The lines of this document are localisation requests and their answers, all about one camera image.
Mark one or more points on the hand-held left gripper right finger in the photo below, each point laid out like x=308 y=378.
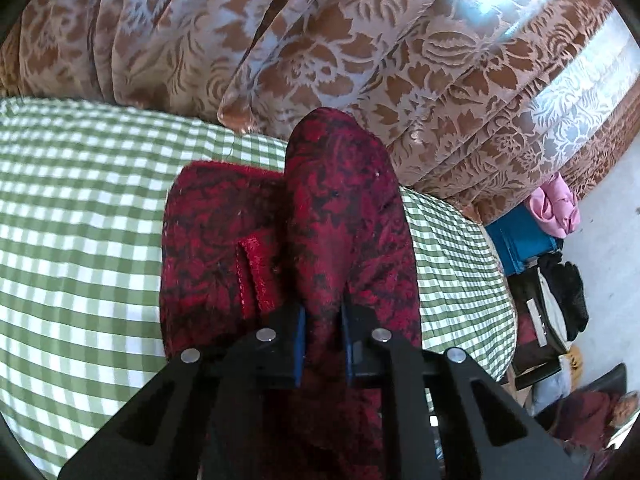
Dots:
x=346 y=342

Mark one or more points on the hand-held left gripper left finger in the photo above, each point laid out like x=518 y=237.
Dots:
x=300 y=347

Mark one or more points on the red patterned garment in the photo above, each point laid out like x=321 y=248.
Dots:
x=340 y=210

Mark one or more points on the dark red cloth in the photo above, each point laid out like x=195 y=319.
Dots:
x=526 y=332

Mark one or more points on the blue folded cloth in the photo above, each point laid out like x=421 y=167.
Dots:
x=520 y=240

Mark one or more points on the grey cloth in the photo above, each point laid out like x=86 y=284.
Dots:
x=547 y=392

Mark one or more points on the black cloth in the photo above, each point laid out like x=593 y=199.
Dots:
x=567 y=290

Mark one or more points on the yellow cloth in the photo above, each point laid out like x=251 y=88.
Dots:
x=575 y=362

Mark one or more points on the pink cloth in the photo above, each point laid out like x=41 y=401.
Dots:
x=550 y=205

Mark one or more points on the green checked bed sheet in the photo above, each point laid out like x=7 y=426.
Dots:
x=75 y=235

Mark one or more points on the maroon cloth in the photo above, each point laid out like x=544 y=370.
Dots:
x=590 y=412

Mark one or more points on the brown floral curtain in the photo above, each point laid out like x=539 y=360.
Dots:
x=300 y=35

